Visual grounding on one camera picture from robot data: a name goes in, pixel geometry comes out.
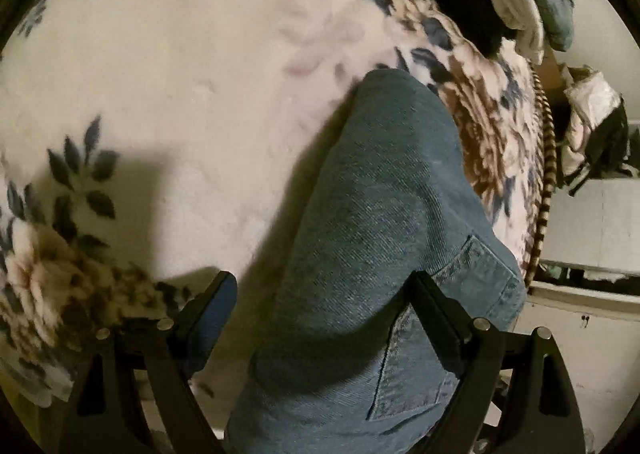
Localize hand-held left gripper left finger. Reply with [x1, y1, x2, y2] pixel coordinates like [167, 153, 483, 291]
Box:
[57, 270, 239, 454]

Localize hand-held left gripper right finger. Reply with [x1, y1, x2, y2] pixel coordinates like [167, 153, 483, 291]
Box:
[407, 270, 586, 454]

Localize blue denim pants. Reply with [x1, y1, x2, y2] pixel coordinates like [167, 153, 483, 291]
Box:
[222, 68, 527, 454]

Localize brown checked bed sheet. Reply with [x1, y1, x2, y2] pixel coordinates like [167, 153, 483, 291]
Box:
[521, 63, 557, 286]

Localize white wardrobe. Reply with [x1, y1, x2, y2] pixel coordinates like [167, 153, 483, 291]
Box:
[520, 121, 640, 454]

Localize floral blanket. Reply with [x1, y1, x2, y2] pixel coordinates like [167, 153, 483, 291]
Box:
[0, 0, 547, 410]

